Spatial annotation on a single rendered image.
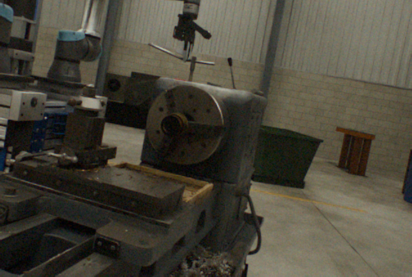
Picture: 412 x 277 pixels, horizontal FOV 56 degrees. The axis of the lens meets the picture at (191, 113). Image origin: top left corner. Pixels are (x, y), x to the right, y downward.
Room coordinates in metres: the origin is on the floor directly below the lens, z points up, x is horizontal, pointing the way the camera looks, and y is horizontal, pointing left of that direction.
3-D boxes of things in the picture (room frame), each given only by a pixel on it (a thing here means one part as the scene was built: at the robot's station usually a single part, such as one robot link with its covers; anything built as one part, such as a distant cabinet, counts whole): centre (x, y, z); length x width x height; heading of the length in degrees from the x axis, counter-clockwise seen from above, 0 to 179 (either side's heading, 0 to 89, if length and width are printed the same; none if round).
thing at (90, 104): (0.99, 0.27, 1.13); 0.08 x 0.08 x 0.03
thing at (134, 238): (0.92, 0.21, 0.90); 0.47 x 0.30 x 0.06; 72
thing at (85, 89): (0.99, 0.27, 1.17); 0.04 x 0.04 x 0.03
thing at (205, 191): (1.26, 0.10, 0.89); 0.36 x 0.30 x 0.04; 72
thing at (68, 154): (1.01, 0.26, 0.99); 0.20 x 0.10 x 0.05; 162
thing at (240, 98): (1.93, -0.10, 1.06); 0.59 x 0.48 x 0.39; 162
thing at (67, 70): (1.77, 0.60, 1.21); 0.15 x 0.15 x 0.10
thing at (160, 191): (0.97, 0.21, 0.95); 0.43 x 0.17 x 0.05; 72
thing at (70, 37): (1.77, 0.60, 1.33); 0.13 x 0.12 x 0.14; 164
